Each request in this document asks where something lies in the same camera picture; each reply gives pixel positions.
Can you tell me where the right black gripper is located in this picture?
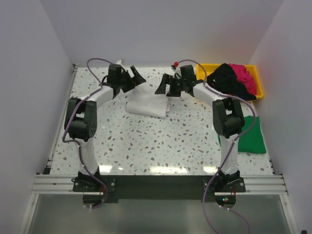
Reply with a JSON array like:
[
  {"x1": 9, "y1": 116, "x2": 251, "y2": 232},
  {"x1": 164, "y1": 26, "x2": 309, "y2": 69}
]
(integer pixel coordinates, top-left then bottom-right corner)
[{"x1": 155, "y1": 74, "x2": 187, "y2": 98}]

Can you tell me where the black t shirt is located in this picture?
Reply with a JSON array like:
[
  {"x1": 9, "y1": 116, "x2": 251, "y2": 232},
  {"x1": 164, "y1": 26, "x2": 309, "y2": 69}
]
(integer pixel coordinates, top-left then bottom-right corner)
[{"x1": 207, "y1": 63, "x2": 256, "y2": 101}]

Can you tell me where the white t shirt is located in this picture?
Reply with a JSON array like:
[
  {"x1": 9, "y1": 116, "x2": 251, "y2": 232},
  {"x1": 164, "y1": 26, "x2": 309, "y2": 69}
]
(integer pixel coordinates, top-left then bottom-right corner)
[{"x1": 126, "y1": 83, "x2": 171, "y2": 118}]

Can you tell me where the aluminium frame rail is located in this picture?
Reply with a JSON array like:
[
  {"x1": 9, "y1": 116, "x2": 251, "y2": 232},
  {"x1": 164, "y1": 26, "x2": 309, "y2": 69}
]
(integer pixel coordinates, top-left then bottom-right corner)
[{"x1": 31, "y1": 63, "x2": 290, "y2": 195}]

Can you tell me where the yellow plastic bin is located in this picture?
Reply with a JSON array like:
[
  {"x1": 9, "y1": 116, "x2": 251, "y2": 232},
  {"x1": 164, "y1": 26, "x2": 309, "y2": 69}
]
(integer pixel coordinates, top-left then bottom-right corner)
[{"x1": 195, "y1": 63, "x2": 264, "y2": 100}]

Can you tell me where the pink t shirt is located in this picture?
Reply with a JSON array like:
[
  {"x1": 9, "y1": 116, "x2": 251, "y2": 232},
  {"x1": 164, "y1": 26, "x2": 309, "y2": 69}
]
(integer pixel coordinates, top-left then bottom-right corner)
[{"x1": 229, "y1": 63, "x2": 257, "y2": 95}]

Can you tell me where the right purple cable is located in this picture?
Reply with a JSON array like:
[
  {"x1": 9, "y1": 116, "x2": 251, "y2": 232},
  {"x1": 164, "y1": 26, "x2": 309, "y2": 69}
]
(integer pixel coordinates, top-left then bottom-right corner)
[{"x1": 172, "y1": 59, "x2": 256, "y2": 234}]

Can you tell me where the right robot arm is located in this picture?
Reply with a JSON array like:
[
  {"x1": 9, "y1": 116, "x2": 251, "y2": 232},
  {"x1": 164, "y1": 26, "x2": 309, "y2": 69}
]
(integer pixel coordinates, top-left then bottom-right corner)
[{"x1": 155, "y1": 62, "x2": 245, "y2": 192}]

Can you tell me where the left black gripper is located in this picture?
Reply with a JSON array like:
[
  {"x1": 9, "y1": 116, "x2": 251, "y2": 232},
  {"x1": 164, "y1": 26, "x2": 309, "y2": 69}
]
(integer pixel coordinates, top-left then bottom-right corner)
[{"x1": 117, "y1": 66, "x2": 145, "y2": 93}]

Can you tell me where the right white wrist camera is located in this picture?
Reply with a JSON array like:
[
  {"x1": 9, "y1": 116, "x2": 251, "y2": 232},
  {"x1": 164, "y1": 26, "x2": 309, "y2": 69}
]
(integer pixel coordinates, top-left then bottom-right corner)
[{"x1": 173, "y1": 67, "x2": 182, "y2": 79}]

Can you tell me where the folded green t shirt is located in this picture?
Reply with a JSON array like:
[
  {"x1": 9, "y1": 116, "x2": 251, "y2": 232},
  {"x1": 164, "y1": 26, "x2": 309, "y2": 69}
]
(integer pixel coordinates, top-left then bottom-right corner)
[{"x1": 213, "y1": 115, "x2": 266, "y2": 154}]

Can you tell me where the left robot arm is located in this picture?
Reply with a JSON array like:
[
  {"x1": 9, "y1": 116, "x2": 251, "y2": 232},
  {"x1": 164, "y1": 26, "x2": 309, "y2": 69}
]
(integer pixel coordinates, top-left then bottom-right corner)
[{"x1": 62, "y1": 64, "x2": 146, "y2": 195}]

